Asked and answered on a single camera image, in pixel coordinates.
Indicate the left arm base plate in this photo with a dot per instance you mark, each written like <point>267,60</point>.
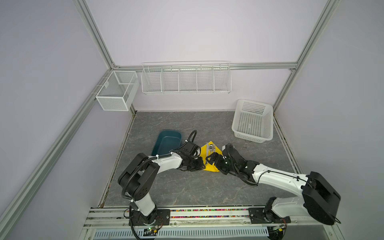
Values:
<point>156,217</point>

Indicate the white mesh wall box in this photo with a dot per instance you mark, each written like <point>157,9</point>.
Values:
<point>118,91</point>

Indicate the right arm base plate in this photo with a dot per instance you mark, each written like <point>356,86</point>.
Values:
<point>261,216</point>

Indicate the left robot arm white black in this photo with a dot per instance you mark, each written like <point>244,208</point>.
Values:
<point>139,176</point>

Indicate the white plastic perforated basket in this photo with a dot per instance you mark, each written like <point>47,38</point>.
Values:
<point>253,121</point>

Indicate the teal plastic tray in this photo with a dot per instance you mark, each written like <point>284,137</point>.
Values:
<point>167,140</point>

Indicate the white wire wall shelf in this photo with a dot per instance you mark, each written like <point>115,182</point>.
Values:
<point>195,77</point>

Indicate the yellow paper napkin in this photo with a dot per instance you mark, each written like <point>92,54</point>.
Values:
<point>207,151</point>

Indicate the aluminium front rail frame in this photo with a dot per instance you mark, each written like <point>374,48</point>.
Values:
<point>300,228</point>

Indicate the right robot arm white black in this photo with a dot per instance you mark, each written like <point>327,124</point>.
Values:
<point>313,195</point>

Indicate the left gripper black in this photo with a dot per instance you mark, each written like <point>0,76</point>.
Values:
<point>199,167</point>

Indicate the white vent grille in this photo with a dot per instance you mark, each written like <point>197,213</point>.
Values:
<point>182,233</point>

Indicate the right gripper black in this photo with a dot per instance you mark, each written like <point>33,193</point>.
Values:
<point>220,157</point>

